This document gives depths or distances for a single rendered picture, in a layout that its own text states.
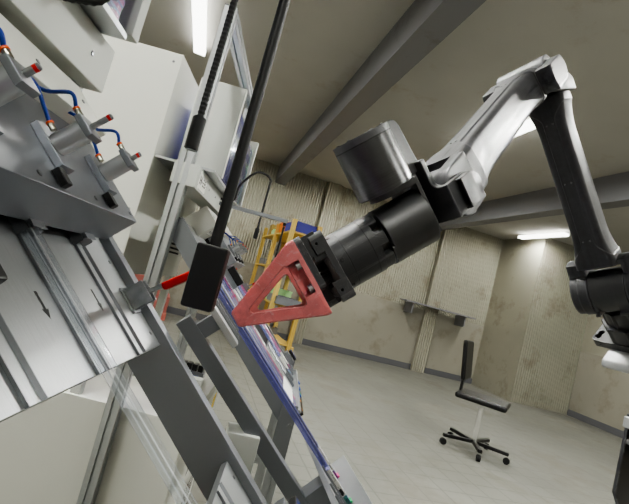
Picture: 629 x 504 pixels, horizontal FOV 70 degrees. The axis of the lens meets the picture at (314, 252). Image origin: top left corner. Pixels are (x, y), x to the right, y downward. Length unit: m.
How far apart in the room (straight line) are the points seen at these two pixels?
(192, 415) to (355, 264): 0.35
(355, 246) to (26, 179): 0.27
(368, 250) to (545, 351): 9.80
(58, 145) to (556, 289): 9.98
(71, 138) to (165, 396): 0.35
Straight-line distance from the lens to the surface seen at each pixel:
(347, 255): 0.40
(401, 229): 0.42
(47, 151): 0.49
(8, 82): 0.40
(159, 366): 0.66
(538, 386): 10.20
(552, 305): 10.17
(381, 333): 9.64
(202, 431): 0.66
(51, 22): 0.67
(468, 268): 10.51
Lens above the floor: 1.10
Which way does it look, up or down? 5 degrees up
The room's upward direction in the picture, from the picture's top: 15 degrees clockwise
